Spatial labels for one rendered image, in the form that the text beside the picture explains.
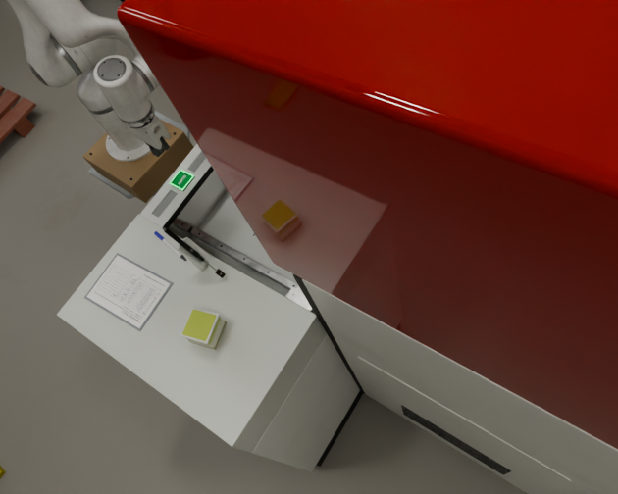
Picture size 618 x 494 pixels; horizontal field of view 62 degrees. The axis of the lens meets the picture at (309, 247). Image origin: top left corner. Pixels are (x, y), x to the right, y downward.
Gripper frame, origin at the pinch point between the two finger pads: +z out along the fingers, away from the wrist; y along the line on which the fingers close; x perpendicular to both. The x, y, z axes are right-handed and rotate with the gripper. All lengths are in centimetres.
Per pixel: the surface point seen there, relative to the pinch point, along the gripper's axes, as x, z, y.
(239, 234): 2.6, 25.0, -24.2
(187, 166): -4.8, 15.4, -1.8
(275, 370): 31, 3, -59
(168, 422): 68, 110, -17
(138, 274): 29.5, 12.3, -12.3
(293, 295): 13, 10, -51
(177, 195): 4.7, 14.7, -5.4
